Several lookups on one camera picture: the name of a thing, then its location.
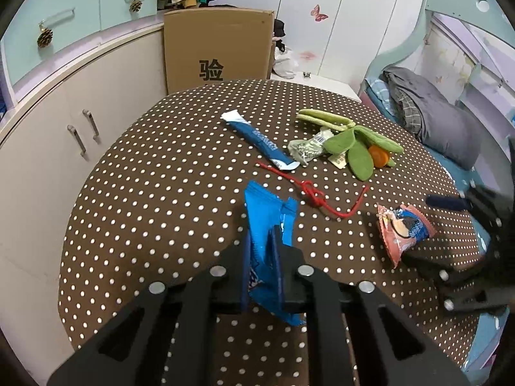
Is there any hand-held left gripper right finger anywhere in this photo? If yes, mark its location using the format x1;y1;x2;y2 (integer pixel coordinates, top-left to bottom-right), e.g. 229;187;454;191
269;225;471;386

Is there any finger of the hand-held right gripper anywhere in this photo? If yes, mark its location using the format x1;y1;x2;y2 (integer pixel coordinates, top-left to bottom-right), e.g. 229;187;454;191
402;251;513;319
426;185;508;250

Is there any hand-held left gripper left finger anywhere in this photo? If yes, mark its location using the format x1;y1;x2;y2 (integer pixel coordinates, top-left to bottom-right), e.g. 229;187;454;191
47;225;252;386

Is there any pink snack wrapper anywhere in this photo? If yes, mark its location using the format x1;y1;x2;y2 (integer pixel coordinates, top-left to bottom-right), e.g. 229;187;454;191
377;204;437;269

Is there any blue snack packet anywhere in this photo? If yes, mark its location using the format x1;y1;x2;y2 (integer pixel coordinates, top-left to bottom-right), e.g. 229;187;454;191
243;180;306;326

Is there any blue patterned bedsheet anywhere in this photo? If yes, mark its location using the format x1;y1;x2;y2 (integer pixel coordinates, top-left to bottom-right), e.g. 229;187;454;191
422;142;500;258

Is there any grey duvet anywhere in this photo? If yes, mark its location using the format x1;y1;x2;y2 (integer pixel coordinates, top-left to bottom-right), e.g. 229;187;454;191
382;66;483;171

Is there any orange round toy piece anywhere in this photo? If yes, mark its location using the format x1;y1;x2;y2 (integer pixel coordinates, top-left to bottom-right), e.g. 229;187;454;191
368;145;397;168

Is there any brown polka-dot tablecloth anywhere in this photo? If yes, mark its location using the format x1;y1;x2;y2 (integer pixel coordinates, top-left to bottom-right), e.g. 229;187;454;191
58;78;485;386

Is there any plaid pillow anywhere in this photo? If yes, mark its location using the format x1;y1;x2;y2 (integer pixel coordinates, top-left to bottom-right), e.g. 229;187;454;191
392;86;423;137

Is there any green leaf plush toy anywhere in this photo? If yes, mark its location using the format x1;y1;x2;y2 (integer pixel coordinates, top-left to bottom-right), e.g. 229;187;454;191
297;108;404;181

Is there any striped blue pillow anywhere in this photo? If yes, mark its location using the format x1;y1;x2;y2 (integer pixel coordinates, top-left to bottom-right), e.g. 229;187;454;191
364;76;397;117

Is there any blue white stick sachet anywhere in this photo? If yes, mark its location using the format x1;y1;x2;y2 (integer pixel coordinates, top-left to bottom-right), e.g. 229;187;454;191
220;111;302;170

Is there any white wardrobe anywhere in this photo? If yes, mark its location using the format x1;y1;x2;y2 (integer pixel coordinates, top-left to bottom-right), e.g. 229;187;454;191
213;0;429;97

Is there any white plastic bag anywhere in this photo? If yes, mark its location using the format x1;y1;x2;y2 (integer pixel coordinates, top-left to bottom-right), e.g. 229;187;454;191
274;50;300;80

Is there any beige floor cabinet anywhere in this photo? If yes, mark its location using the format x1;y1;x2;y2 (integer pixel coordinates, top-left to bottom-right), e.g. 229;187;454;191
0;22;167;371

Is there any large cardboard box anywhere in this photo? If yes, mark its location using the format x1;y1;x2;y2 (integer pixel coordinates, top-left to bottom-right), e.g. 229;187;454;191
163;8;275;95

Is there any black clothes pile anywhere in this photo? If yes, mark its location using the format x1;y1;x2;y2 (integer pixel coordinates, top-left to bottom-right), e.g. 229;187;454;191
273;19;287;52

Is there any teal drawer unit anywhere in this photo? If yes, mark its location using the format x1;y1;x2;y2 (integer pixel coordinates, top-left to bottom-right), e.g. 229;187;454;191
0;0;158;105

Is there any red knotted string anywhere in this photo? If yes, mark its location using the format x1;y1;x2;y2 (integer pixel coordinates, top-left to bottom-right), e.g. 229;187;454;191
256;161;370;218

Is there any lilac wall shelf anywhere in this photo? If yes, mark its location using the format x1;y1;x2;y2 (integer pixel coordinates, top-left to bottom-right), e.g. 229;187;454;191
459;60;515;129

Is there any teal bunk bed frame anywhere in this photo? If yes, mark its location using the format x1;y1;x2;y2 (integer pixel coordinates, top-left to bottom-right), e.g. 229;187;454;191
360;0;515;372

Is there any metal cabinet handle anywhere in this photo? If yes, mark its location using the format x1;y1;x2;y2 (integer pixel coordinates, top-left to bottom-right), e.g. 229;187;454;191
82;109;100;141
67;125;88;159

